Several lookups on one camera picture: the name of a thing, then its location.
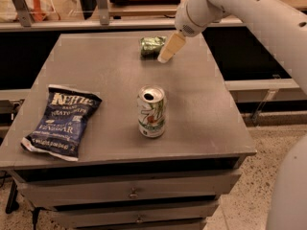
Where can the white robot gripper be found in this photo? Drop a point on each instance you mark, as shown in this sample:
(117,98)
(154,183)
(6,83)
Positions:
(184,21)

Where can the crushed green can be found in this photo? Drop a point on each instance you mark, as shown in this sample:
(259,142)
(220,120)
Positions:
(150,46)

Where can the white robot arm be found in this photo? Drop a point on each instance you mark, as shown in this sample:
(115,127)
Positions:
(282,31)

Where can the white 7up soda can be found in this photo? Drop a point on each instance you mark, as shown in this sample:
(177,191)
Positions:
(151,107)

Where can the blue Kettle chips bag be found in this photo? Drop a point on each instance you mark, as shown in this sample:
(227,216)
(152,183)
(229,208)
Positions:
(65,118)

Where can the orange and white plastic bag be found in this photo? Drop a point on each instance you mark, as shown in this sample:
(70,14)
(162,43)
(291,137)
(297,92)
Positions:
(39,10)

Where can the grey drawer cabinet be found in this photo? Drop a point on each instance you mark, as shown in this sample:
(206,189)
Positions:
(204,130)

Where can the wooden shelf with metal brackets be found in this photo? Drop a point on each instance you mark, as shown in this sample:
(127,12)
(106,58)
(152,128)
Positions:
(104,15)

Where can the top drawer with knob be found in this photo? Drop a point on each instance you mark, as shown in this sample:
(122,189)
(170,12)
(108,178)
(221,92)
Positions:
(117,188)

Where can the drawer with knob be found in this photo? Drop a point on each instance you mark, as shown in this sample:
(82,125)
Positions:
(136,214)
(117,188)

